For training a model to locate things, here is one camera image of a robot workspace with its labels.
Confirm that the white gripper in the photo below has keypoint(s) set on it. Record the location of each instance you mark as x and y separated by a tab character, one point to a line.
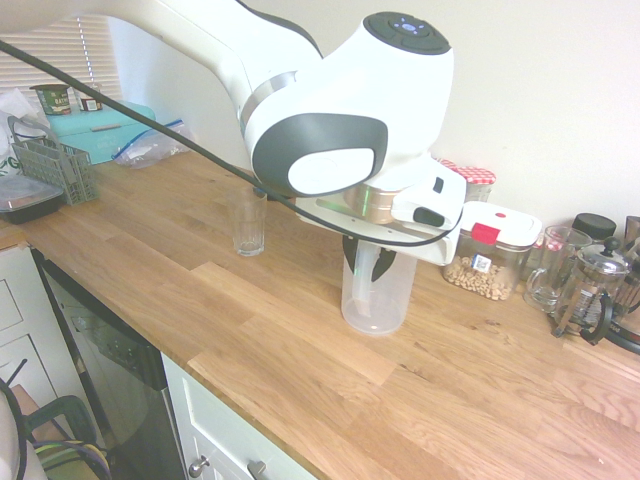
430	247

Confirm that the clear pitcher with blue lid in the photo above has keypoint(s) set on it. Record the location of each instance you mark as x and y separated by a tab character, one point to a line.
390	300

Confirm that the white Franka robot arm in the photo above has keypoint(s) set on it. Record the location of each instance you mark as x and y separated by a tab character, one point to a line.
350	75

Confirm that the nut container with red clip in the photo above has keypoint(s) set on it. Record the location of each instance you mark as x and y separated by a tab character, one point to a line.
480	265

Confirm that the red checkered lid jar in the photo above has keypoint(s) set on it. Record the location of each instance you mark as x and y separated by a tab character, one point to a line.
475	177
446	165

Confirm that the clear drinking glass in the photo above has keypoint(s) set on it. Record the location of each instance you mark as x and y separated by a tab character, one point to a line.
249	225

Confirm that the clear glass mug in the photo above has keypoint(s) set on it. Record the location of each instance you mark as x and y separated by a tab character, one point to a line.
552	270

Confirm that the white cabinet door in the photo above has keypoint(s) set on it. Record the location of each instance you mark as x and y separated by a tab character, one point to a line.
220	430

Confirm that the glass French press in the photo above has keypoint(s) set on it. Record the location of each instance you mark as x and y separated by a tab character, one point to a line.
592	290

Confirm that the black lid glass jar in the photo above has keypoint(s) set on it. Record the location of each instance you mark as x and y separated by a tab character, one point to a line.
595	225

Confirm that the metal cabinet knob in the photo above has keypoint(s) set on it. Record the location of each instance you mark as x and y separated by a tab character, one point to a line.
256	469
199	466

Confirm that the clear zip bag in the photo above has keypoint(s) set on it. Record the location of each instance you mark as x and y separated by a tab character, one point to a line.
150	145

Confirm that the steel electric kettle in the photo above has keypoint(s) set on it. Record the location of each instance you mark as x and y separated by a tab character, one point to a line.
631	300

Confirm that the black dishwasher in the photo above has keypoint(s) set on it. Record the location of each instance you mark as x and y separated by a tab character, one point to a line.
115	360

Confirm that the teal bread box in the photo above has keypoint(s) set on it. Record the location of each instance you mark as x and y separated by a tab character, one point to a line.
105	132

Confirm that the brown spread jar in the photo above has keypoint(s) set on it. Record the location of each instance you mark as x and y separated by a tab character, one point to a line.
89	97

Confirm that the grey cutlery basket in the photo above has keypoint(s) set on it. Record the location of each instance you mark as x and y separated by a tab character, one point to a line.
55	167

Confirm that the black food container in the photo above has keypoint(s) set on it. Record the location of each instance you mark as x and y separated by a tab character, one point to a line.
30	200

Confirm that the green oatmeal cup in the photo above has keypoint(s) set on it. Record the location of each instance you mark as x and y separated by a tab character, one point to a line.
51	99

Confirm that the white plastic bag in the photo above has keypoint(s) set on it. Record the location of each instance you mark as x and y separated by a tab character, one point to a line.
15	135

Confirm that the white window blinds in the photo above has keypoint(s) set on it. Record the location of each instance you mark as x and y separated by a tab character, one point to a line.
45	55

